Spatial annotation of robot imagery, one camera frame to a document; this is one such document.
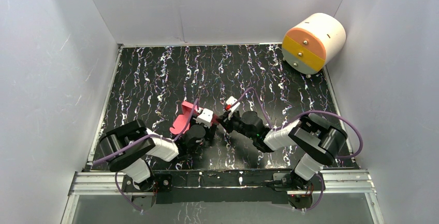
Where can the pink paper box sheet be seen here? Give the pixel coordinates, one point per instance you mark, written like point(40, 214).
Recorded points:
point(181, 123)

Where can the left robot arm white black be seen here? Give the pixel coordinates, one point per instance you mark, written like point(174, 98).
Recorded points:
point(125, 147)

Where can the aluminium front rail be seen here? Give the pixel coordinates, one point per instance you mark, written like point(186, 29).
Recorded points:
point(107, 183)

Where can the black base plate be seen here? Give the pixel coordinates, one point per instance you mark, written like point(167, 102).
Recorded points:
point(264, 194)

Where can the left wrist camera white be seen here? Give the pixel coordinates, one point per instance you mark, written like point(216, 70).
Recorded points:
point(205, 117)

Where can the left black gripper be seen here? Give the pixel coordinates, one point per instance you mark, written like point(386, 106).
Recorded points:
point(208, 130)

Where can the round drawer cabinet toy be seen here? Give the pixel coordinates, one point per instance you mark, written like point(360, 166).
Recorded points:
point(311, 44)

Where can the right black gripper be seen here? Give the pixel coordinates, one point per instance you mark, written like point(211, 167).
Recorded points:
point(223, 120)

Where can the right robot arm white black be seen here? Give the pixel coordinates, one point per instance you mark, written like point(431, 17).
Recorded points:
point(318, 138)

